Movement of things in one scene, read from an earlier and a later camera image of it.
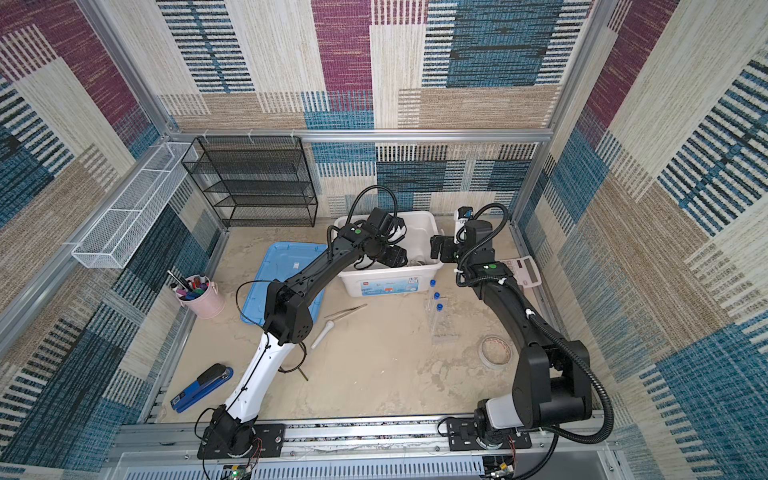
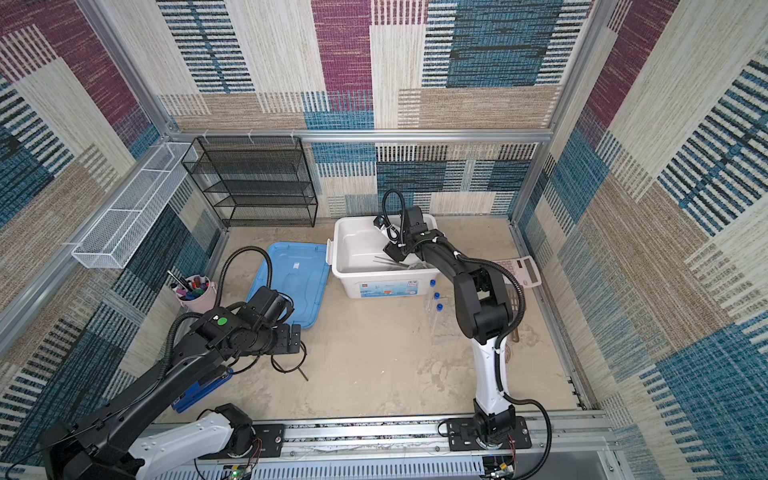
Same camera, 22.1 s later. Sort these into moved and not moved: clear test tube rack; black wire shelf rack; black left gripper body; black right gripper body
Moved: black right gripper body; black left gripper body
Not moved: clear test tube rack; black wire shelf rack
